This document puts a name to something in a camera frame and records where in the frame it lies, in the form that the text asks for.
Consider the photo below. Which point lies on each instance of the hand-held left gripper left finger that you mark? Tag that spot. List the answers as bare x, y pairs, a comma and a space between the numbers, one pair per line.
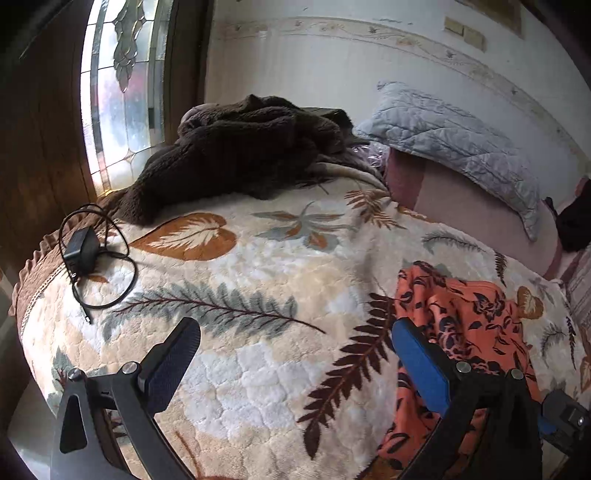
168, 364

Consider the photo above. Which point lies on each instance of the wooden stained glass door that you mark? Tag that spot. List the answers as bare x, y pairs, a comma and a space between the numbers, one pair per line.
46, 138

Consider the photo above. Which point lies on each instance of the leaf print fleece blanket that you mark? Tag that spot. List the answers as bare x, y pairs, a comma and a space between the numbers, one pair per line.
277, 277

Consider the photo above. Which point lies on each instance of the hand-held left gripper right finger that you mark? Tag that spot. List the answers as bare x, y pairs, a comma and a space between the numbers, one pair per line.
422, 369

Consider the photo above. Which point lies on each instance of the orange floral garment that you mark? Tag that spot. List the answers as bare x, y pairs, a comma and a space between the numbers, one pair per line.
466, 314

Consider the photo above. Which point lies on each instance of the wall plaque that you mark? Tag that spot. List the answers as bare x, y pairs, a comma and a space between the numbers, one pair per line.
505, 14

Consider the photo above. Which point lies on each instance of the brown fleece garment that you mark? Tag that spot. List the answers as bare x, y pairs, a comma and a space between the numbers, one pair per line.
231, 152

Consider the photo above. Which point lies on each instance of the black garment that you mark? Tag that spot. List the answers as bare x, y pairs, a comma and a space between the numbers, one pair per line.
575, 221

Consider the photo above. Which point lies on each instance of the beige light switch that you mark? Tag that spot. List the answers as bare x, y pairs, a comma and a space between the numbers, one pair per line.
454, 26
474, 38

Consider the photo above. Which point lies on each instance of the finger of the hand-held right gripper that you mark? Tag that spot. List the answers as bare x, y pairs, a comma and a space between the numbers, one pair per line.
568, 415

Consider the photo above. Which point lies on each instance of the pink striped sofa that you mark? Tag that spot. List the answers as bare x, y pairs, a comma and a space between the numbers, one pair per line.
461, 207

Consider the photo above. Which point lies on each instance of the grey quilted pillow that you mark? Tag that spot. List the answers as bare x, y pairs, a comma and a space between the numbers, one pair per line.
452, 138

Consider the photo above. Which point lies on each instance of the purple patterned cloth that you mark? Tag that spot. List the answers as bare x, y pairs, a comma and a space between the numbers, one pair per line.
367, 157

